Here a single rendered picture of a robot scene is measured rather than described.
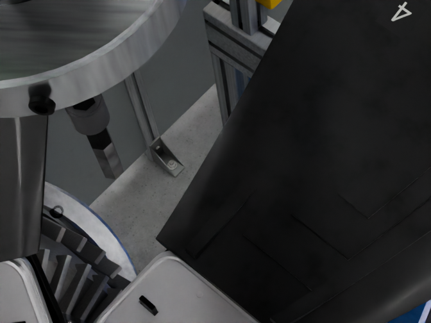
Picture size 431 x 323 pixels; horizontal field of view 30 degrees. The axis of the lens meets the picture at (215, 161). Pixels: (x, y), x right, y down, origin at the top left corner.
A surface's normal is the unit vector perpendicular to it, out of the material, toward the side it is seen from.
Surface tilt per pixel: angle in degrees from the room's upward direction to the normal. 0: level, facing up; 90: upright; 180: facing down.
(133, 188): 0
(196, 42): 90
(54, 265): 48
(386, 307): 17
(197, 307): 0
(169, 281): 0
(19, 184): 41
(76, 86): 90
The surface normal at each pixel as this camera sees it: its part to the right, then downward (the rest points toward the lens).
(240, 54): -0.66, 0.68
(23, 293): -0.33, 0.29
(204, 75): 0.74, 0.55
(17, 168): -0.15, 0.20
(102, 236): 0.50, 0.11
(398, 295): 0.15, -0.34
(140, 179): -0.10, -0.48
